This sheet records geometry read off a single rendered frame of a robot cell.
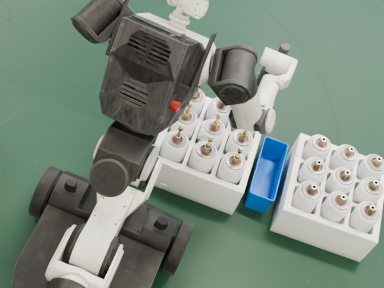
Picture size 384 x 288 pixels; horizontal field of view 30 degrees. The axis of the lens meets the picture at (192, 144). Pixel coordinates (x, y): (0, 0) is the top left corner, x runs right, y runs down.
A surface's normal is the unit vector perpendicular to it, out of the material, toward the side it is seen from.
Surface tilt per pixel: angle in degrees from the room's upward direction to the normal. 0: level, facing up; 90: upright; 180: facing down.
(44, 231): 0
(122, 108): 68
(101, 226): 15
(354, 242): 90
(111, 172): 52
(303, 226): 90
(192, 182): 90
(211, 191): 90
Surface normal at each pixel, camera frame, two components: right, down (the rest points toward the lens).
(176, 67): -0.26, 0.20
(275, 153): -0.26, 0.74
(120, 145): 0.17, -0.45
